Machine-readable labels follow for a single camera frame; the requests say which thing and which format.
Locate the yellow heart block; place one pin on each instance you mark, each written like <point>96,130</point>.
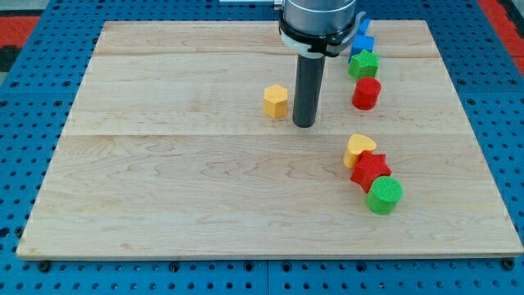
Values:
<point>357,144</point>

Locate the red star block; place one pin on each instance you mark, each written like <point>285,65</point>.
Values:
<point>368,167</point>

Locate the small blue block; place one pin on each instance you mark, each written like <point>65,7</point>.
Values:
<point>363,27</point>

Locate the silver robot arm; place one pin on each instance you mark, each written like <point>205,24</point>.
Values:
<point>316,30</point>

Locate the green cylinder block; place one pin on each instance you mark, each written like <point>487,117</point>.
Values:
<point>384,194</point>

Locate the green star block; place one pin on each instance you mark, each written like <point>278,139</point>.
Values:
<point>364,64</point>

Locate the red cylinder block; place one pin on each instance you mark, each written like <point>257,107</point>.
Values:
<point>366,93</point>

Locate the light wooden board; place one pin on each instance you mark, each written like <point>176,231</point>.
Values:
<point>167,155</point>

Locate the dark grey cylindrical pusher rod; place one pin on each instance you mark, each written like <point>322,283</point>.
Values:
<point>309,75</point>

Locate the yellow hexagon block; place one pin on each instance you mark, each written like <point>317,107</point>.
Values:
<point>275,101</point>

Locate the blue cube block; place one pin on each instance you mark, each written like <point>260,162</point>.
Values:
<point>360,43</point>

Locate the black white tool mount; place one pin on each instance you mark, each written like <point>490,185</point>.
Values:
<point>314,46</point>

